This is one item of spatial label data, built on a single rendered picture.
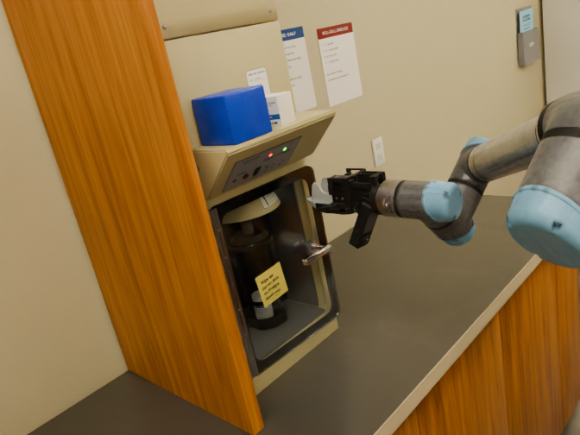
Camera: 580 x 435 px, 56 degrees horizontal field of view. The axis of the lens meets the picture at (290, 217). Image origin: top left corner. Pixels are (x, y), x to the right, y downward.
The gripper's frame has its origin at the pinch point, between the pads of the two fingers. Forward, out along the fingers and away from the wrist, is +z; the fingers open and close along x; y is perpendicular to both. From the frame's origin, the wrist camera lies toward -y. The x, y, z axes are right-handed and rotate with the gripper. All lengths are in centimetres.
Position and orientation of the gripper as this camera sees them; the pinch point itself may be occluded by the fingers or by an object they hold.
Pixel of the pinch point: (312, 201)
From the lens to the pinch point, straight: 124.5
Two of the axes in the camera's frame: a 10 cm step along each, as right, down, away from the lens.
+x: -6.6, 3.6, -6.6
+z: -7.2, -0.8, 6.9
